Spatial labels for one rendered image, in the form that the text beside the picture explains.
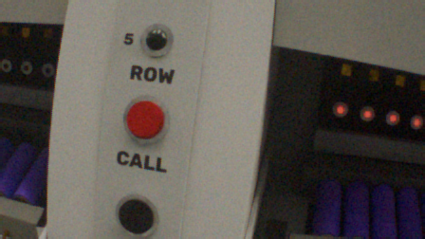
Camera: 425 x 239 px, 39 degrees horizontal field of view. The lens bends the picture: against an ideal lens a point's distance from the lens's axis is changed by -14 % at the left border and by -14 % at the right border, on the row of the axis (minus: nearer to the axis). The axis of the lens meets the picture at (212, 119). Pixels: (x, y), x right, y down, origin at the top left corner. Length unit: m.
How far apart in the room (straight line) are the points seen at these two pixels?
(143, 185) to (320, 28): 0.10
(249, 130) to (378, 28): 0.08
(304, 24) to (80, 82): 0.10
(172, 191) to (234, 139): 0.03
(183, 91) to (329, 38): 0.07
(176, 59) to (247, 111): 0.04
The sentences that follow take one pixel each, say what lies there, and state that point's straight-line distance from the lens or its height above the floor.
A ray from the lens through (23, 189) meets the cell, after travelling 0.40.
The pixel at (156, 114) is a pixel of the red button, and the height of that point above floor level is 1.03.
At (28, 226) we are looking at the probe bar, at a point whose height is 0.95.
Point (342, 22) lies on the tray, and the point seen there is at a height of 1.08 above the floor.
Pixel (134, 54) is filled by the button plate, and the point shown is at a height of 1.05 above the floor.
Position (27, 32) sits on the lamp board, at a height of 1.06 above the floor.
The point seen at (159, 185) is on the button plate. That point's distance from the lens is 0.29.
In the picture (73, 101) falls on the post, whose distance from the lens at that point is 0.30.
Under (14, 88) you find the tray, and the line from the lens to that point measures 0.49.
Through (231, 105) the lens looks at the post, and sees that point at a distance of 0.29.
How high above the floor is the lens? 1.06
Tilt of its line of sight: 6 degrees down
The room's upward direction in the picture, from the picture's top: 8 degrees clockwise
